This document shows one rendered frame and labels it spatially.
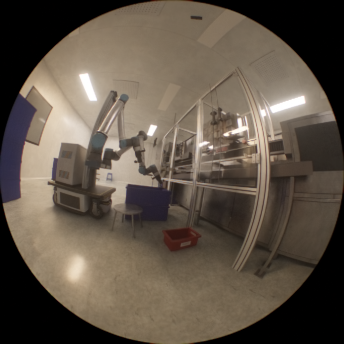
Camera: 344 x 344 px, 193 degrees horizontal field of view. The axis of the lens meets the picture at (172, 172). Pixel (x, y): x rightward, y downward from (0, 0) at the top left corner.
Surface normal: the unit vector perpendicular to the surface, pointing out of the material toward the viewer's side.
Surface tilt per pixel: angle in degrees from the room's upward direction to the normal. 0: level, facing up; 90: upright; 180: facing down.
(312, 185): 90
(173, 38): 180
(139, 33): 180
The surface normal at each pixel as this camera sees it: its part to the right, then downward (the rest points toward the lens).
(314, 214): -0.93, -0.14
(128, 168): 0.36, -0.02
